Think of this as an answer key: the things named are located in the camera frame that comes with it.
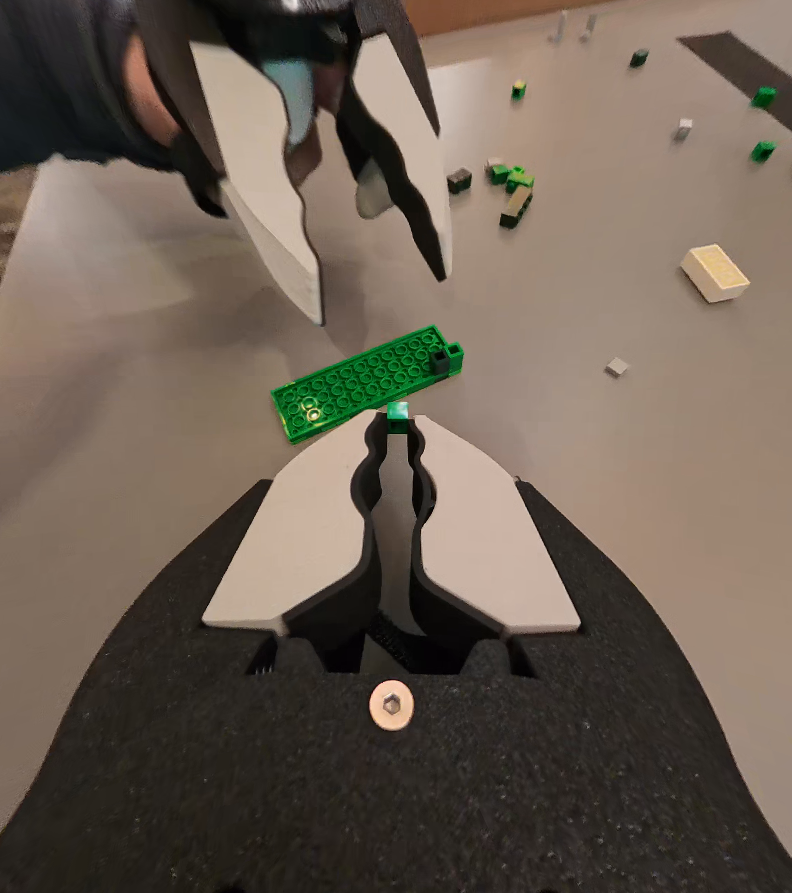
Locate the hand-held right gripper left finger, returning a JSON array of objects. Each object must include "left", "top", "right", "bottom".
[{"left": 202, "top": 410, "right": 387, "bottom": 674}]

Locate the black strip mat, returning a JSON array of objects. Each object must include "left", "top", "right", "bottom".
[{"left": 677, "top": 31, "right": 792, "bottom": 146}]

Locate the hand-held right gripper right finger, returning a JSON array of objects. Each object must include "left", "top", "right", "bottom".
[{"left": 404, "top": 413, "right": 582, "bottom": 675}]

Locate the cream building brick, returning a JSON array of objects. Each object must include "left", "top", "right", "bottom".
[{"left": 679, "top": 243, "right": 751, "bottom": 304}]

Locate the green building baseplate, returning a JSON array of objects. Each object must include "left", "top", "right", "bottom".
[{"left": 270, "top": 325, "right": 463, "bottom": 446}]

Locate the person's left hand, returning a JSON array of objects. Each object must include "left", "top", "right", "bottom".
[{"left": 121, "top": 33, "right": 182, "bottom": 149}]

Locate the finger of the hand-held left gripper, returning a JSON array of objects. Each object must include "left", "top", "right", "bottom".
[
  {"left": 335, "top": 31, "right": 454, "bottom": 283},
  {"left": 189, "top": 40, "right": 327, "bottom": 327}
]

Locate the person's left forearm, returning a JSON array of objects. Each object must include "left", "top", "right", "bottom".
[{"left": 0, "top": 0, "right": 149, "bottom": 172}]

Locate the long dark green brick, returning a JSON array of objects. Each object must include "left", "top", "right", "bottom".
[{"left": 498, "top": 186, "right": 534, "bottom": 230}]

